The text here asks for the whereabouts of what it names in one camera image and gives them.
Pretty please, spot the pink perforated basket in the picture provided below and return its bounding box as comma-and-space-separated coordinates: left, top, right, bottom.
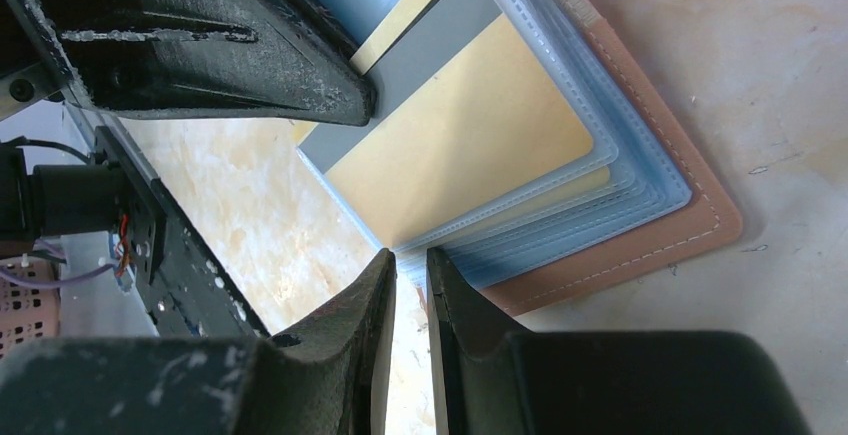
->
0, 257, 60, 358

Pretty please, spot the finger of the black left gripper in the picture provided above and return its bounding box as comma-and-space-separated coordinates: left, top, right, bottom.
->
13, 0, 377, 127

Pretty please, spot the pink leather card holder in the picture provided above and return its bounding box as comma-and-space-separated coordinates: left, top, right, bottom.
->
293, 0, 743, 315

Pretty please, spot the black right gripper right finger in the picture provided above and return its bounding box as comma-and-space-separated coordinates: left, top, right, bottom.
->
426, 249, 810, 434

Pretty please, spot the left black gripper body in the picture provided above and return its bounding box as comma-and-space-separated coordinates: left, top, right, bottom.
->
1, 0, 166, 287

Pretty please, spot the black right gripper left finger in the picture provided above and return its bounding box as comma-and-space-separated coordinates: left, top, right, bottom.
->
1, 249, 397, 434

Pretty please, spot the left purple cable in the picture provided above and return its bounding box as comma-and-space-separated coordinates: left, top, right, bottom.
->
0, 239, 121, 290

